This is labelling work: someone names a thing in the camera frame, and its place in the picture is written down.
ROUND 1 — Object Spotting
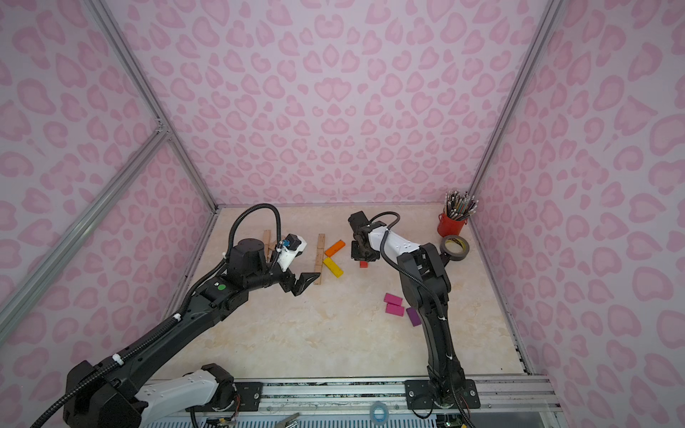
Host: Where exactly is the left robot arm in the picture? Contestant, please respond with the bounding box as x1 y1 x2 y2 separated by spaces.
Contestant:
62 234 319 427

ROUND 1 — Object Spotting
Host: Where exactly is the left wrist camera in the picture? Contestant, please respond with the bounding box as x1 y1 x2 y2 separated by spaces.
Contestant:
276 234 307 272

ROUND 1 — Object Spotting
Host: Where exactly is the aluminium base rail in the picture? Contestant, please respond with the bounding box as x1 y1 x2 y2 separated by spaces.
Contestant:
98 373 571 428

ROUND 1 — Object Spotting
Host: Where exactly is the yellow block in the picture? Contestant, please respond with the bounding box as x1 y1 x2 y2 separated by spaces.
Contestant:
323 257 344 278

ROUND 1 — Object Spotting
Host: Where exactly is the purple block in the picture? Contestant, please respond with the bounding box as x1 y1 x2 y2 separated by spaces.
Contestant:
406 307 422 326

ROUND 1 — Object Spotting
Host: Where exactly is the red pen cup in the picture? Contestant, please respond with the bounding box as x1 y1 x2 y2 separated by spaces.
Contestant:
437 213 468 237

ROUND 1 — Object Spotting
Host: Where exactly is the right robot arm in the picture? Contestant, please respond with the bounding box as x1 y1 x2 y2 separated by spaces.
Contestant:
348 212 466 409

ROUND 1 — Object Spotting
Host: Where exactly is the magenta block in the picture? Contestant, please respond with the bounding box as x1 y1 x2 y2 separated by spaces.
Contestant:
385 303 405 317
384 294 403 307

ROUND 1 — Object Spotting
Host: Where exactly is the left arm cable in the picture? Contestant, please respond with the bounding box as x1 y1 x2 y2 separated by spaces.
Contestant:
29 202 283 428

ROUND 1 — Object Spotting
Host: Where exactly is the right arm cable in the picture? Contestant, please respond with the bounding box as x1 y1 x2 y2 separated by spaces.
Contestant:
368 210 477 428

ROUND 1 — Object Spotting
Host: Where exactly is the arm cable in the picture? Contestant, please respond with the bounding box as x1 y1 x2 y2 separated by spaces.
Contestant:
29 202 283 428
368 210 477 428

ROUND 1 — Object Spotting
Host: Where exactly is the dark tape roll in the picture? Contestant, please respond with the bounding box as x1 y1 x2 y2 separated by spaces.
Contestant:
440 235 470 262

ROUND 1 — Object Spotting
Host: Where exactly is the orange block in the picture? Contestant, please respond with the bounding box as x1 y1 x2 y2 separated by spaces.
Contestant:
324 240 345 258

